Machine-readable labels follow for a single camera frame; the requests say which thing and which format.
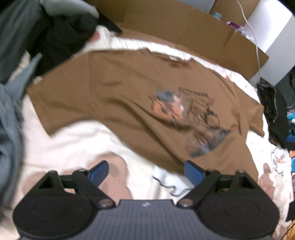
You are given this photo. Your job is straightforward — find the brown printed t-shirt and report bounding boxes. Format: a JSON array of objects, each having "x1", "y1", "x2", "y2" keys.
[{"x1": 28, "y1": 49, "x2": 264, "y2": 180}]

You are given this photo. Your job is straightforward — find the cream bear print bedsheet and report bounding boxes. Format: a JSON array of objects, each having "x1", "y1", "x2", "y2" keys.
[{"x1": 0, "y1": 25, "x2": 294, "y2": 240}]

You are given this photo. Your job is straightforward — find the blue denim garment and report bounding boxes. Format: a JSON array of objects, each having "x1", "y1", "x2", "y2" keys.
[{"x1": 1, "y1": 53, "x2": 42, "y2": 209}]

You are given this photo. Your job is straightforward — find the black folded garment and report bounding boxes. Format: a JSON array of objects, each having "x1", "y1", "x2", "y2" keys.
[{"x1": 256, "y1": 78, "x2": 289, "y2": 149}]

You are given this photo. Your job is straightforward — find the teal cartoon print blanket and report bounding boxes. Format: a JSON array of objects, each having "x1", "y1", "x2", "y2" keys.
[{"x1": 287, "y1": 109, "x2": 295, "y2": 174}]

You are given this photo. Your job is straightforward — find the brown cardboard sheet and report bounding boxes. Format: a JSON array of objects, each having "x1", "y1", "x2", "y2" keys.
[{"x1": 88, "y1": 0, "x2": 268, "y2": 80}]

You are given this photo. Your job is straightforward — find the purple detergent bag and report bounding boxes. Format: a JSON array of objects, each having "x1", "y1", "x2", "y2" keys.
[{"x1": 226, "y1": 21, "x2": 254, "y2": 40}]

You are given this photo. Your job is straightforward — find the dark grey pillow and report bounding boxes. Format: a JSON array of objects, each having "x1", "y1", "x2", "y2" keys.
[{"x1": 1, "y1": 1, "x2": 122, "y2": 84}]

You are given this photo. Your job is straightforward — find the teal cap bottle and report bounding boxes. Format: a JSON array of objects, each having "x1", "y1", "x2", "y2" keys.
[{"x1": 212, "y1": 12, "x2": 222, "y2": 20}]

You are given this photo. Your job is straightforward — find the white power cable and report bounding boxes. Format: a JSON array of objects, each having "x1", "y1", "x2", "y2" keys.
[{"x1": 236, "y1": 0, "x2": 262, "y2": 72}]

